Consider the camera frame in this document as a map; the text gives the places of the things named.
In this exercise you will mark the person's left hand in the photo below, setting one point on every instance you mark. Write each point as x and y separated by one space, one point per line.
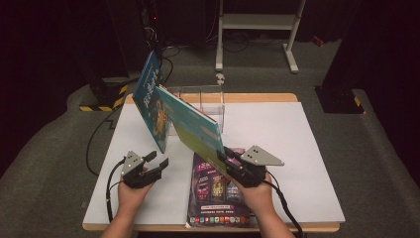
133 198

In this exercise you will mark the small red object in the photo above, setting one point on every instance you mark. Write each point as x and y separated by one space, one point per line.
317 40

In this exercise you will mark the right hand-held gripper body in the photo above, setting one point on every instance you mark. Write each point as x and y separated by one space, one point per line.
252 172

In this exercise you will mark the purple magazine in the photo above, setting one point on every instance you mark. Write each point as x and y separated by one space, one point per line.
211 201

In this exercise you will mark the dark equipment cabinet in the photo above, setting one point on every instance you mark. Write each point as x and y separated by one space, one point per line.
132 33

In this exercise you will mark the black base with yellow stripes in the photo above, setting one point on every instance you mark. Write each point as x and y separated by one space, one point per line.
105 95
336 100

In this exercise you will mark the light blue picture book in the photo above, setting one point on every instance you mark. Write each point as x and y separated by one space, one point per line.
194 132

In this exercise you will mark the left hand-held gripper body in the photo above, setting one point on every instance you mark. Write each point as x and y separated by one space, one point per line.
133 175

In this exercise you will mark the clear acrylic book rack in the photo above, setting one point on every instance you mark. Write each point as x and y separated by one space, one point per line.
211 109

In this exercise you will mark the white metal stand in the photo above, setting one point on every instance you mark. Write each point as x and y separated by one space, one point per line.
257 21

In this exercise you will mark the small white floor object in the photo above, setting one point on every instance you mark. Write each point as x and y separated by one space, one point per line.
220 78

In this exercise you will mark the dark blue picture book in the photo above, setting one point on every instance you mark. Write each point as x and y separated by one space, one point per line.
152 109

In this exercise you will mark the person's right hand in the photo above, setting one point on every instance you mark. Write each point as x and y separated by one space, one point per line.
256 198

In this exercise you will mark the white table mat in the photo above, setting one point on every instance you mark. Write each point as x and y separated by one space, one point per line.
297 139

